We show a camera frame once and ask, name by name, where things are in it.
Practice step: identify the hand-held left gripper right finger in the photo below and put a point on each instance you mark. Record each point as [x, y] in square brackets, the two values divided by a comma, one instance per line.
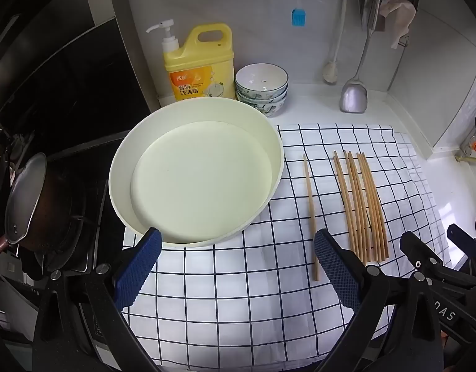
[335, 271]

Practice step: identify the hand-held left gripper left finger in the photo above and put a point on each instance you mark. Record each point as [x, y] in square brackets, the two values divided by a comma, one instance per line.
[139, 267]

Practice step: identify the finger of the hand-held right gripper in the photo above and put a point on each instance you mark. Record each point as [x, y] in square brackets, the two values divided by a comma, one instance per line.
[416, 248]
[464, 238]

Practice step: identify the slender wooden chopstick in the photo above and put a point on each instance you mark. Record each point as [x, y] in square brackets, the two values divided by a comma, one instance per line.
[311, 217]

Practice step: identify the bundle of wooden chopsticks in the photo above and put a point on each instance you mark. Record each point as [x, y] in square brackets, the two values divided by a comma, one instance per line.
[362, 209]

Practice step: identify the white round tray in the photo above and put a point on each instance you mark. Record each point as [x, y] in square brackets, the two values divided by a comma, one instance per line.
[199, 178]

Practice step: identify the black gas stove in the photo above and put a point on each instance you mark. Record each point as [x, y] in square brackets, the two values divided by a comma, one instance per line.
[90, 217]

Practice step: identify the white checked cloth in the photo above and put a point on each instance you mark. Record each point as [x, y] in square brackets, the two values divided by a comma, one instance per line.
[242, 298]

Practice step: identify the dark frying pan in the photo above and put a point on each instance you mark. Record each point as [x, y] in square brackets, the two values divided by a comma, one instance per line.
[48, 209]

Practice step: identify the metal spatula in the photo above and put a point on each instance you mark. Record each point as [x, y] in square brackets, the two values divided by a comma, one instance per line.
[354, 97]

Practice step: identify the floral ceramic bowl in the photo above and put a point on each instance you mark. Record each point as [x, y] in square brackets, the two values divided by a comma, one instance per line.
[263, 97]
[261, 77]
[265, 108]

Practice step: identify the black range hood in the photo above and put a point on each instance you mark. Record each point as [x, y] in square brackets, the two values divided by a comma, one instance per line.
[67, 85]

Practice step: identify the white dish brush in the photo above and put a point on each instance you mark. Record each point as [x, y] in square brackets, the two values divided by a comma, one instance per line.
[331, 71]

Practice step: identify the yellow detergent pump bottle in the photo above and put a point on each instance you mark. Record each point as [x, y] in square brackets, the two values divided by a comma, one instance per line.
[201, 73]

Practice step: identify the hanging white cloth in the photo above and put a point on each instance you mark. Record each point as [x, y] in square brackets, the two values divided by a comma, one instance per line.
[398, 19]

